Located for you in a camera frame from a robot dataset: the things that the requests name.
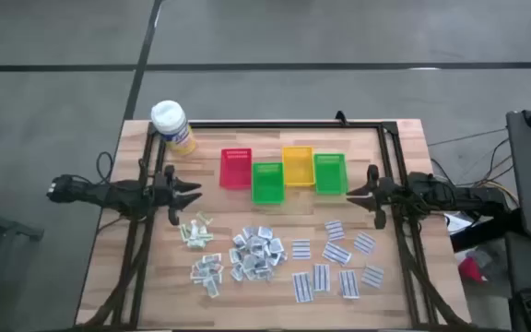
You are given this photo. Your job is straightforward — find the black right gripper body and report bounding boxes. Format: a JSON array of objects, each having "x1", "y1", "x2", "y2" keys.
[{"x1": 365, "y1": 163, "x2": 409, "y2": 231}]

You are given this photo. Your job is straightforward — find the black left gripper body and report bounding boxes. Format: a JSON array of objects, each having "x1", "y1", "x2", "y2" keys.
[{"x1": 152, "y1": 164, "x2": 180, "y2": 227}]

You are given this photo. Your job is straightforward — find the green plastic basket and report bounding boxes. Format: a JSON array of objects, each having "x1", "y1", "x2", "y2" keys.
[
  {"x1": 251, "y1": 161, "x2": 286, "y2": 206},
  {"x1": 313, "y1": 152, "x2": 350, "y2": 196}
]

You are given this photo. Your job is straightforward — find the red plastic basket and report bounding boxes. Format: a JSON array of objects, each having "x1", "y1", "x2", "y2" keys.
[{"x1": 218, "y1": 148, "x2": 254, "y2": 191}]

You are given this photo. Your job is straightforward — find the yellow Lysol wipes canister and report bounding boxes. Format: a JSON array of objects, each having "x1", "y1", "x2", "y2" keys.
[{"x1": 149, "y1": 100, "x2": 198, "y2": 157}]

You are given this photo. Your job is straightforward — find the yellow plastic basket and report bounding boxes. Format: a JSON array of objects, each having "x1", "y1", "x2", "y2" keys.
[{"x1": 281, "y1": 146, "x2": 316, "y2": 188}]

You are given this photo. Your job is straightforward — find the white paper sheet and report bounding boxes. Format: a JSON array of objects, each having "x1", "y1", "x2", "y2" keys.
[{"x1": 443, "y1": 211, "x2": 478, "y2": 234}]

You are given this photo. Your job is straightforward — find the black desk beam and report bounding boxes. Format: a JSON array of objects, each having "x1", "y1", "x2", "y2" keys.
[{"x1": 449, "y1": 207, "x2": 525, "y2": 254}]

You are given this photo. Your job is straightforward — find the red crumpled object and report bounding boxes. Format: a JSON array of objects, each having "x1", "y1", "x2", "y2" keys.
[{"x1": 457, "y1": 255, "x2": 488, "y2": 284}]

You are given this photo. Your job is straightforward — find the grey metal stand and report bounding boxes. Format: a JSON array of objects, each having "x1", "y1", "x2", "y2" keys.
[{"x1": 0, "y1": 184, "x2": 45, "y2": 332}]

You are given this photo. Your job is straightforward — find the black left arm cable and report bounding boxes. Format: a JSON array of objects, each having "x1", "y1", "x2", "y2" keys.
[{"x1": 96, "y1": 150, "x2": 115, "y2": 185}]

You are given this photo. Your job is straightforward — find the thin black floor cable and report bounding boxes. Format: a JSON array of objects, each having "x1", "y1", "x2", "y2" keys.
[{"x1": 427, "y1": 127, "x2": 509, "y2": 148}]

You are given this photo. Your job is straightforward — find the yellow and black cable bundle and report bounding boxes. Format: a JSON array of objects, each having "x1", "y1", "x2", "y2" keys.
[{"x1": 430, "y1": 137, "x2": 521, "y2": 207}]

